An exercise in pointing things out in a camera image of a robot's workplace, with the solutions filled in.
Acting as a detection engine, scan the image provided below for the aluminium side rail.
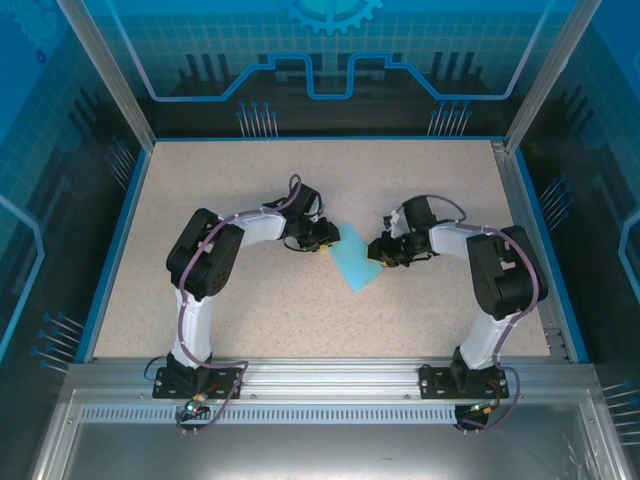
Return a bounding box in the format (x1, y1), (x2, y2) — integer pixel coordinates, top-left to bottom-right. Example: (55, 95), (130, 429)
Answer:
(492, 139), (571, 364)

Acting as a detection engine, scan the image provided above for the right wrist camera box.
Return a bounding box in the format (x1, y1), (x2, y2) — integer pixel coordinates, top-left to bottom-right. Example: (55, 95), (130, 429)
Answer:
(381, 206), (409, 237)

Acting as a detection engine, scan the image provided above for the aluminium mounting rail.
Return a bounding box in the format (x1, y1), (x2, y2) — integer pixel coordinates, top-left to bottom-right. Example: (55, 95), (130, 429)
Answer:
(64, 357), (599, 401)

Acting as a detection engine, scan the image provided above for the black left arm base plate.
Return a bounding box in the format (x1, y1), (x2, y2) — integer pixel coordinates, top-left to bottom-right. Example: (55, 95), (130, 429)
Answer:
(153, 366), (242, 400)

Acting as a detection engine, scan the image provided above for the brushed metal front panel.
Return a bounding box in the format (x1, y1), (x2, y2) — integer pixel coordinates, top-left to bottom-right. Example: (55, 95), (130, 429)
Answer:
(29, 389), (631, 480)

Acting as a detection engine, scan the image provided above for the slotted grey cable duct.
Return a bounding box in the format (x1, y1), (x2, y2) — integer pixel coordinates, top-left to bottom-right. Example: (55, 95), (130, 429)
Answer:
(78, 405), (459, 426)

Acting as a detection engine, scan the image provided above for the aluminium frame post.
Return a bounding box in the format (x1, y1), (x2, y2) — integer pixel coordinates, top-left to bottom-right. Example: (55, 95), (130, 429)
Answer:
(504, 0), (604, 154)
(55, 0), (156, 151)

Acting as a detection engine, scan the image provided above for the light blue cloth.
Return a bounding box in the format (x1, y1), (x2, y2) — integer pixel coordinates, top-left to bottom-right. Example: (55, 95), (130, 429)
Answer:
(327, 223), (386, 293)

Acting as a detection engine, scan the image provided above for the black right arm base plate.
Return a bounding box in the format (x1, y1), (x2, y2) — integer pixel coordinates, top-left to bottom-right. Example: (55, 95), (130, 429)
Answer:
(418, 364), (510, 400)

